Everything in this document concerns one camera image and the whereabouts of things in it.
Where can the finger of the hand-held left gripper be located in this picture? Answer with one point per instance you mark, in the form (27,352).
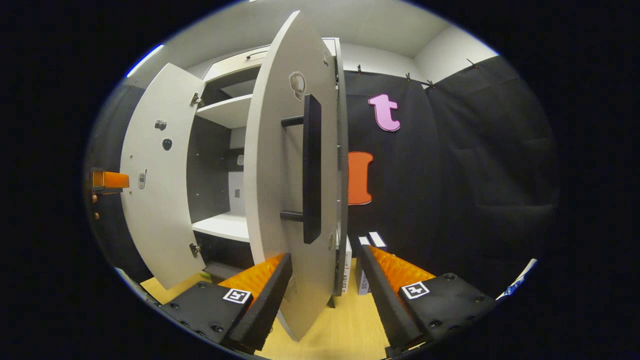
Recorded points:
(114,180)

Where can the black backdrop cloth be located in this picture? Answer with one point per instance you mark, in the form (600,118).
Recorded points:
(475,175)

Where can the white door with phone sticker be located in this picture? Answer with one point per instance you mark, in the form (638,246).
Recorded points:
(160,225)

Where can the white cluttered stand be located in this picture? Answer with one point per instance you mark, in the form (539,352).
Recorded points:
(520,280)

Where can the white book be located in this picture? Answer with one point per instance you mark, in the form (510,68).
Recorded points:
(347,270)

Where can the ceiling light strip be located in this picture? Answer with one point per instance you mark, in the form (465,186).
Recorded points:
(145,60)

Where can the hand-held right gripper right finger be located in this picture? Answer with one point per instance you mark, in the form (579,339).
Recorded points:
(385,300)

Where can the white door with cat sticker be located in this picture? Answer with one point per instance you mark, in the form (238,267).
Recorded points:
(272,175)

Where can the white cabinet with shelves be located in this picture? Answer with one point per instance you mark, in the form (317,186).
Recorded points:
(227,112)

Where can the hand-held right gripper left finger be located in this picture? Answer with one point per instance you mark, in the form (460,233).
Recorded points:
(267,305)

